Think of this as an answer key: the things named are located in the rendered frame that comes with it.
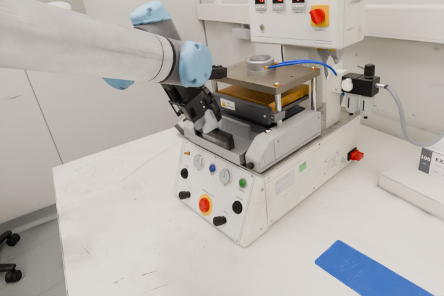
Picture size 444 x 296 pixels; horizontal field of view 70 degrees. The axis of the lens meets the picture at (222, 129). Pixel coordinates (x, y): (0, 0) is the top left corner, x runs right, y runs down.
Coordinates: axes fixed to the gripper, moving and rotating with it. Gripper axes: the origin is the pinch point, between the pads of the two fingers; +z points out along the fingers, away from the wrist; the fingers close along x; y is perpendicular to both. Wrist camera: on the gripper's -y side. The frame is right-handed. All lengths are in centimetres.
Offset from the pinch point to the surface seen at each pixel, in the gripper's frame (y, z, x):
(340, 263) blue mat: 6.7, 24.5, 35.8
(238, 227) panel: 15.2, 16.9, 13.9
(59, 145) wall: 33, 42, -155
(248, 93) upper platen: -13.3, -1.0, 0.1
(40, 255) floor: 84, 76, -125
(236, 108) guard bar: -7.8, 0.0, -0.4
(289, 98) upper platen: -17.8, 1.8, 10.4
